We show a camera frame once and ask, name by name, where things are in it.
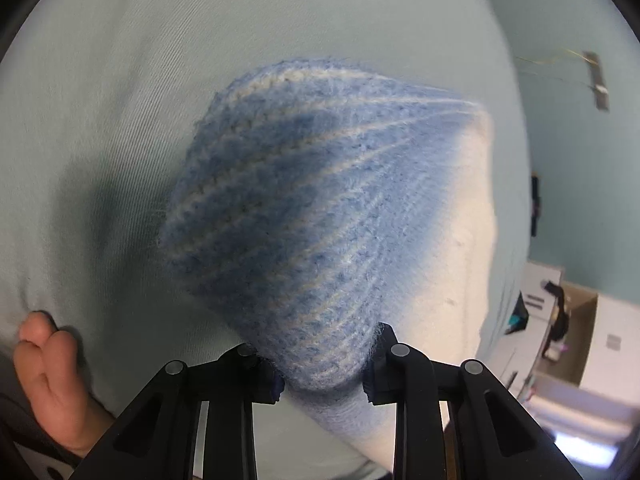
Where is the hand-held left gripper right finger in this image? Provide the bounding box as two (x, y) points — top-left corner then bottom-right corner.
(362, 322), (584, 480)

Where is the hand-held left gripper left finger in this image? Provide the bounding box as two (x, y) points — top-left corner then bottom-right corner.
(70, 342), (286, 480)

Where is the blue and white knit sweater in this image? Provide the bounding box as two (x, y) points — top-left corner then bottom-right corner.
(159, 55), (501, 476)

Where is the person's bare foot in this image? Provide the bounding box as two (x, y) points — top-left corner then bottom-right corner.
(12, 310), (117, 459)

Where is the white cabinet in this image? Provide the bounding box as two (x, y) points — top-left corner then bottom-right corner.
(500, 259), (640, 471)

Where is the bed with light blue sheet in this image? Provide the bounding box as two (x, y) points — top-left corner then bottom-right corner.
(0, 0), (534, 480)

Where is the grey wall outlet strip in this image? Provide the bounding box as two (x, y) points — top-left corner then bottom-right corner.
(586, 51), (612, 113)

